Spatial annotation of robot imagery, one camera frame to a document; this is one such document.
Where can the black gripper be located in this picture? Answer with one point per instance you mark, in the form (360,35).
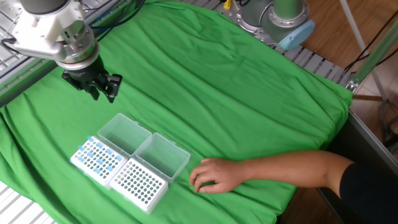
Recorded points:
(84,77)

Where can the white pipette tip box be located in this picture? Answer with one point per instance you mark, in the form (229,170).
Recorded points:
(124,133)
(140,186)

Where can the bare person forearm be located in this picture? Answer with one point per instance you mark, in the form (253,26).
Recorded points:
(295,169)

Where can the bare person hand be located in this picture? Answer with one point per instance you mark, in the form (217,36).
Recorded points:
(217,175)

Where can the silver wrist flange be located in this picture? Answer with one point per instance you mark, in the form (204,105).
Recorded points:
(81,49)

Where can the perforated aluminium plate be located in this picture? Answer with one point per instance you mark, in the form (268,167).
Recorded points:
(7,6)

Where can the green table cloth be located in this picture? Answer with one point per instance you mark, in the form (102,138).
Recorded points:
(233,93)

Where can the white pole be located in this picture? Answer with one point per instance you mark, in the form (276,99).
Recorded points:
(357,34)

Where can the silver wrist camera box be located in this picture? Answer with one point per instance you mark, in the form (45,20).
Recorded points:
(40,53)

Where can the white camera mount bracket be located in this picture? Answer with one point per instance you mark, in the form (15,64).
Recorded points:
(46,28)

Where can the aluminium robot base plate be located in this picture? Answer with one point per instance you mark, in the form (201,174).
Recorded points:
(267,39)

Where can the aluminium corner bracket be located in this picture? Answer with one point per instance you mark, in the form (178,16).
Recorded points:
(352,86)

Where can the aluminium table edge rail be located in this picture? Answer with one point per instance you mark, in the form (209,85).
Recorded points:
(373,140)

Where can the green frame post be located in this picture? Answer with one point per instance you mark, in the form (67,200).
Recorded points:
(376,53)

